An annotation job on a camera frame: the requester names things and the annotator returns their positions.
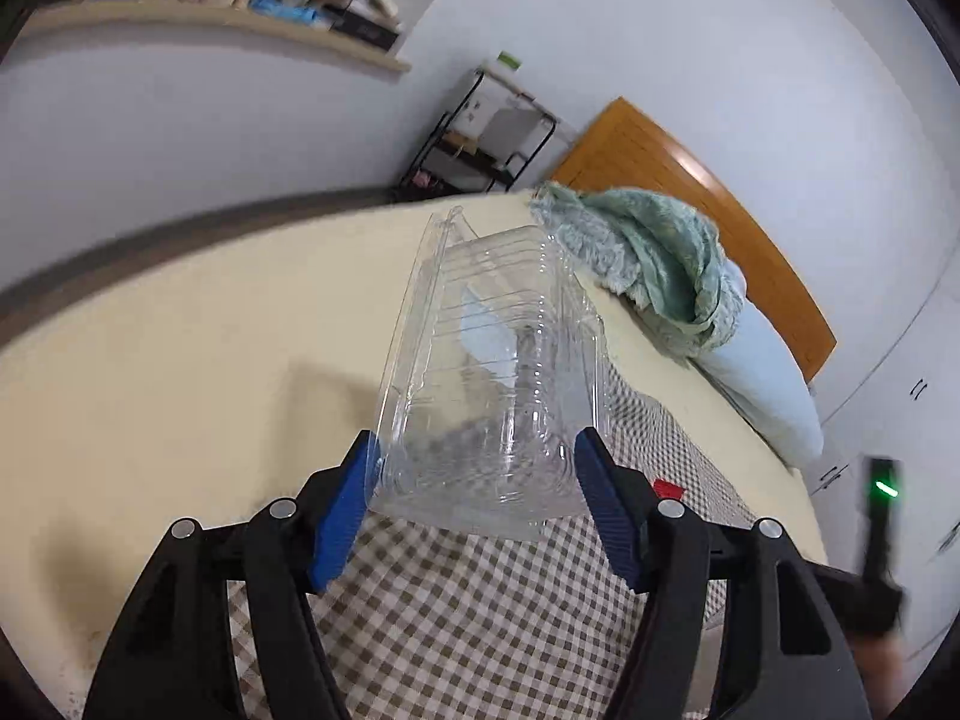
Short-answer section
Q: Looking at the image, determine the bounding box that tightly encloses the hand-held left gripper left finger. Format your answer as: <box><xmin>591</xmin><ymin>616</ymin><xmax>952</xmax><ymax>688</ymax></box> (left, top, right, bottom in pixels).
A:
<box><xmin>82</xmin><ymin>429</ymin><xmax>383</xmax><ymax>720</ymax></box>

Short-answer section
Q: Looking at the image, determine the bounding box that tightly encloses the white wardrobe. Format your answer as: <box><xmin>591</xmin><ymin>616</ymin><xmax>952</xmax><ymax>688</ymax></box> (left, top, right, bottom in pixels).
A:
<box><xmin>810</xmin><ymin>225</ymin><xmax>960</xmax><ymax>661</ymax></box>

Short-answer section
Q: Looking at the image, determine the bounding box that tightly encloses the person's right hand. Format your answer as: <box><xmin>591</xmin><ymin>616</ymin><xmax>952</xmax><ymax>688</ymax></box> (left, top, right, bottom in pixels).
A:
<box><xmin>855</xmin><ymin>634</ymin><xmax>905</xmax><ymax>720</ymax></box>

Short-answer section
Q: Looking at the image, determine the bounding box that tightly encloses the beige windowsill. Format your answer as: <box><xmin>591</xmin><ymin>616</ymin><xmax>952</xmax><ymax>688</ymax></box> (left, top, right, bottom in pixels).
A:
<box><xmin>15</xmin><ymin>0</ymin><xmax>413</xmax><ymax>76</ymax></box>

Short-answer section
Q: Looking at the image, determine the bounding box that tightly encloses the brown checked cloth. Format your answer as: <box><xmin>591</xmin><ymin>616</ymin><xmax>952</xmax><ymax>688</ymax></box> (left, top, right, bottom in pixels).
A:
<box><xmin>225</xmin><ymin>360</ymin><xmax>758</xmax><ymax>720</ymax></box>

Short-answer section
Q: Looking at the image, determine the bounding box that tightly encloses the light blue pillow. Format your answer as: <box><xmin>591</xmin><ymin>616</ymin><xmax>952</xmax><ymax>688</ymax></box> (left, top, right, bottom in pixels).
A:
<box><xmin>690</xmin><ymin>259</ymin><xmax>826</xmax><ymax>468</ymax></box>

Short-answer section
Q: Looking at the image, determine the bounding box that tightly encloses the green quilt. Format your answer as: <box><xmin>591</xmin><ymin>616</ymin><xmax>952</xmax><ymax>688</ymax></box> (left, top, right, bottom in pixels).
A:
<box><xmin>531</xmin><ymin>181</ymin><xmax>745</xmax><ymax>359</ymax></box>

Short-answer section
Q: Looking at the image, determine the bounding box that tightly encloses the wooden bed with headboard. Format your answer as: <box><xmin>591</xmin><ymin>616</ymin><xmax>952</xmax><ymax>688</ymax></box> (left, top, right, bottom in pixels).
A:
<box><xmin>0</xmin><ymin>187</ymin><xmax>830</xmax><ymax>720</ymax></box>

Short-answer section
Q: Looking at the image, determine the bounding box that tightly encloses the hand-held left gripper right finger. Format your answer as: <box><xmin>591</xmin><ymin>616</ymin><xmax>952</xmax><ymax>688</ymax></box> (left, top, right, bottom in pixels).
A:
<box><xmin>574</xmin><ymin>426</ymin><xmax>871</xmax><ymax>720</ymax></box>

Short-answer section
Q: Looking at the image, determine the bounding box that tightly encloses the blue plastic packet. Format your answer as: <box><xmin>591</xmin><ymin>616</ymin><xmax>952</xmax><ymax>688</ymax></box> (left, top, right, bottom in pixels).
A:
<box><xmin>247</xmin><ymin>0</ymin><xmax>331</xmax><ymax>27</ymax></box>

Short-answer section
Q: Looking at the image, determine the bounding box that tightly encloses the clear plastic clamshell container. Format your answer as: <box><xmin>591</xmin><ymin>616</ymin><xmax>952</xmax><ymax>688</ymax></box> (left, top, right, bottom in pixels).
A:
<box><xmin>367</xmin><ymin>204</ymin><xmax>610</xmax><ymax>545</ymax></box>

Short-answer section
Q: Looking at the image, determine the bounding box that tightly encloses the black flat box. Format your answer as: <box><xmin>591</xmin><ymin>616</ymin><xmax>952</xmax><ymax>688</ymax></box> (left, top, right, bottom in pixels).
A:
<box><xmin>330</xmin><ymin>0</ymin><xmax>406</xmax><ymax>53</ymax></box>

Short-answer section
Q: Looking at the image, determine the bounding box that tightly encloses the black rolling cart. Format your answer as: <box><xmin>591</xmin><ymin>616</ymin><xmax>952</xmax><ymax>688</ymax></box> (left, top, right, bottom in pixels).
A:
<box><xmin>394</xmin><ymin>67</ymin><xmax>563</xmax><ymax>202</ymax></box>

